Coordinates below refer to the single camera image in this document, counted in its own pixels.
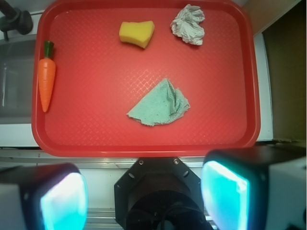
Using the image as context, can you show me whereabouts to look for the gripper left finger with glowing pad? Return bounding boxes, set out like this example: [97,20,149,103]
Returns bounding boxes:
[0,163,88,230]

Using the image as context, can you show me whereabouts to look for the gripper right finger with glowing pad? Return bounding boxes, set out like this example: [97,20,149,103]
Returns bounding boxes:
[201,145,307,230]

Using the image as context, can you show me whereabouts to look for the green sponge cloth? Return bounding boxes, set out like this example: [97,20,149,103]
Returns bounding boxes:
[127,79,190,127]

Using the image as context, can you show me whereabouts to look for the yellow sponge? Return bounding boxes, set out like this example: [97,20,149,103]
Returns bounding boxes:
[119,21,155,49]

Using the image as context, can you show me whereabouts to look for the orange toy carrot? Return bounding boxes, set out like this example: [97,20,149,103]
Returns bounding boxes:
[38,41,56,112]

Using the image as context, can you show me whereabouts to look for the red plastic tray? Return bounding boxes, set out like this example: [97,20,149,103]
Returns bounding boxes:
[32,0,260,158]

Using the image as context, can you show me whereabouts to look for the metal sink basin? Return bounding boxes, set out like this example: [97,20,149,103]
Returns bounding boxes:
[0,35,36,125]

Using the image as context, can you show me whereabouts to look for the crumpled white paper towel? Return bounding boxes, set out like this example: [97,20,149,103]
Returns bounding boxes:
[170,4,205,46]

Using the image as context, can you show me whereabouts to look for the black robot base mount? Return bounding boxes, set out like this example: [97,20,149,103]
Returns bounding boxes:
[114,158,213,230]

